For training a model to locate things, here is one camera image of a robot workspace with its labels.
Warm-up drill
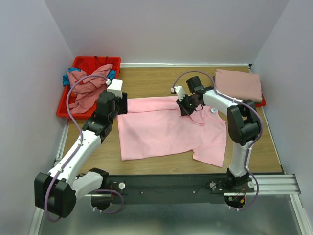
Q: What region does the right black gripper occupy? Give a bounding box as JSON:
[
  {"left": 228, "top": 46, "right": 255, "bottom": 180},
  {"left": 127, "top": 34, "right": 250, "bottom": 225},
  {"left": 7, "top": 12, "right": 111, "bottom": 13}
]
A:
[{"left": 176, "top": 94, "right": 200, "bottom": 117}]

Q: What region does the light pink t shirt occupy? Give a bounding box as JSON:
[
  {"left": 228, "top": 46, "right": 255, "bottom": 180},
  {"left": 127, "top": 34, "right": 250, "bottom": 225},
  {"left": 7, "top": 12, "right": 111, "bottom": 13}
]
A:
[{"left": 117, "top": 96, "right": 227, "bottom": 167}]

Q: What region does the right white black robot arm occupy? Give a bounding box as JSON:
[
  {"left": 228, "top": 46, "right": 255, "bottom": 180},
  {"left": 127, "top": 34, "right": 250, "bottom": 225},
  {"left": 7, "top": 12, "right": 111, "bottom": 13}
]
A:
[{"left": 171, "top": 76, "right": 264, "bottom": 193}]

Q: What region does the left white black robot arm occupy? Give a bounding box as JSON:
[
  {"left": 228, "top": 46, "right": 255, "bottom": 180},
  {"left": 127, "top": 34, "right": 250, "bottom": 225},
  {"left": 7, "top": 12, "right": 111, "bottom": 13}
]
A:
[{"left": 34, "top": 91, "right": 128, "bottom": 222}]

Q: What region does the blue crumpled shirt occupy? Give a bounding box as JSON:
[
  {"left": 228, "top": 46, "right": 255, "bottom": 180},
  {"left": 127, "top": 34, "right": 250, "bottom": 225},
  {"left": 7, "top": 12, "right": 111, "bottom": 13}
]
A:
[{"left": 63, "top": 64, "right": 117, "bottom": 93}]

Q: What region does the crumpled dusty pink shirt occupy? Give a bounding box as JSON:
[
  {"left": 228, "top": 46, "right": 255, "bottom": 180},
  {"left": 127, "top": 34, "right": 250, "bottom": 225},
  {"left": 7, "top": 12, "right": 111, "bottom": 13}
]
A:
[{"left": 67, "top": 64, "right": 113, "bottom": 114}]

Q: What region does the red shirt in bin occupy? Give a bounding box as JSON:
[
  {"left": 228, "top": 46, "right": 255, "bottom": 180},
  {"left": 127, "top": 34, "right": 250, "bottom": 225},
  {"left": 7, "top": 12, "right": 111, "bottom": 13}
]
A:
[{"left": 73, "top": 56, "right": 109, "bottom": 75}]

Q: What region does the red plastic bin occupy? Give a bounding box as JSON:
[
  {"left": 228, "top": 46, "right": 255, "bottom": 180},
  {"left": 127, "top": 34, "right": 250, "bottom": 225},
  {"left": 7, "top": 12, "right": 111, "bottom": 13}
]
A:
[{"left": 56, "top": 56, "right": 122, "bottom": 120}]

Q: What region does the folded dusty pink shirt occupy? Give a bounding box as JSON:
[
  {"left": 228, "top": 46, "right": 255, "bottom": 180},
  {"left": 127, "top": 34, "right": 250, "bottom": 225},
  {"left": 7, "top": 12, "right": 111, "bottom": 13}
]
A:
[{"left": 215, "top": 69, "right": 262, "bottom": 100}]

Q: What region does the folded red shirt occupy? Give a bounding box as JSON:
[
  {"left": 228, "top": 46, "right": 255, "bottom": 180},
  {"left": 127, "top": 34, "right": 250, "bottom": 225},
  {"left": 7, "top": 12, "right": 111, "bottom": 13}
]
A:
[{"left": 254, "top": 94, "right": 267, "bottom": 107}]

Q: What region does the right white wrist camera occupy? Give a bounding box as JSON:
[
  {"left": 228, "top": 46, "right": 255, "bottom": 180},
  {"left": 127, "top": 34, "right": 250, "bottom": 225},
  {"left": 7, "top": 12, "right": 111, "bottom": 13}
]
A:
[{"left": 171, "top": 85, "right": 186, "bottom": 102}]

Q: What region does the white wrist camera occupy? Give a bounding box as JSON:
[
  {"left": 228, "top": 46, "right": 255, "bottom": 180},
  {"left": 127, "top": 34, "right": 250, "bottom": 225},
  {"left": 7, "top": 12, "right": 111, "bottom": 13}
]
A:
[
  {"left": 107, "top": 79, "right": 123, "bottom": 98},
  {"left": 171, "top": 85, "right": 186, "bottom": 102}
]

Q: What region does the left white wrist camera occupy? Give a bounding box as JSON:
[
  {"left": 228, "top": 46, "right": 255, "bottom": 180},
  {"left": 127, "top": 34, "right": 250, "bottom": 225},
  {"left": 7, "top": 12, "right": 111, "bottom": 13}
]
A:
[{"left": 107, "top": 79, "right": 123, "bottom": 98}]

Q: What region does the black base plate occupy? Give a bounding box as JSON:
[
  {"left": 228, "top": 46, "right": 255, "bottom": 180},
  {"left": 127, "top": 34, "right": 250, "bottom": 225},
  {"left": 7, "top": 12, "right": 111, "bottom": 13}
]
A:
[{"left": 90, "top": 173, "right": 255, "bottom": 211}]

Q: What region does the aluminium rail frame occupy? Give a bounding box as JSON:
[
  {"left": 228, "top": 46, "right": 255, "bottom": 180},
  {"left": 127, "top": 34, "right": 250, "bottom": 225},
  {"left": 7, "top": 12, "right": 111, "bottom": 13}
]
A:
[{"left": 28, "top": 63, "right": 313, "bottom": 235}]

